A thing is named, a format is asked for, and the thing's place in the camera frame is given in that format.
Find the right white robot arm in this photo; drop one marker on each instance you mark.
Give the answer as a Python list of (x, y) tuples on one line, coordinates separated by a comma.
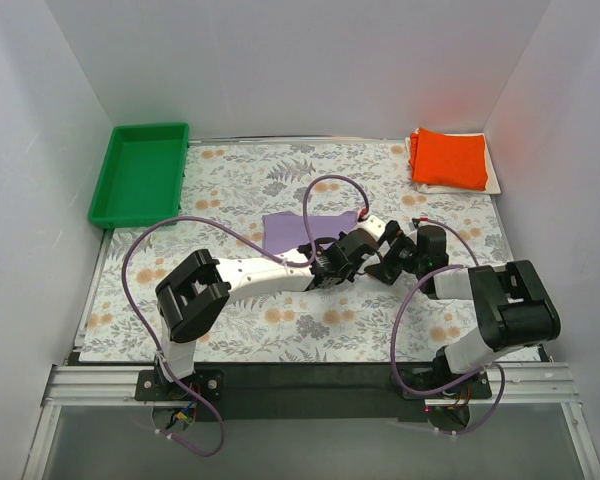
[(512, 307)]

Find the folded white t shirt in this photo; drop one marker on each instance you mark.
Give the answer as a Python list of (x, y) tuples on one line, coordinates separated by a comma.
[(492, 186)]

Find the floral patterned table mat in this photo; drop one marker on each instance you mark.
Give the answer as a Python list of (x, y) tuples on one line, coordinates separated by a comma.
[(227, 189)]

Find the green plastic tray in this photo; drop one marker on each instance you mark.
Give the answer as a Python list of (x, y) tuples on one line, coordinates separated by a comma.
[(141, 177)]

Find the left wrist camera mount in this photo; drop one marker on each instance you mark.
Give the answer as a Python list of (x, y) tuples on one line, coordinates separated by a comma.
[(373, 225)]

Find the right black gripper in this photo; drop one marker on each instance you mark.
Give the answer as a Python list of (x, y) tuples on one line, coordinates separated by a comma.
[(389, 267)]

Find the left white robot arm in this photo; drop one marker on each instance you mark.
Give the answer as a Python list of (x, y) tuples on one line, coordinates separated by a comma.
[(192, 296)]

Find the folded orange t shirt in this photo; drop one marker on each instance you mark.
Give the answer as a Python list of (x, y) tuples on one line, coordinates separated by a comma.
[(455, 161)]

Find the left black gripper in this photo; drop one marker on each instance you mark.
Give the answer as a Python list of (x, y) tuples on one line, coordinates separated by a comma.
[(337, 260)]

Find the purple t shirt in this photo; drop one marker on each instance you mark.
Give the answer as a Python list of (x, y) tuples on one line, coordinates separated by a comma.
[(284, 231)]

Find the aluminium frame rail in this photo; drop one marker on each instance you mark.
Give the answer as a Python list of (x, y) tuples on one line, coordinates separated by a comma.
[(528, 424)]

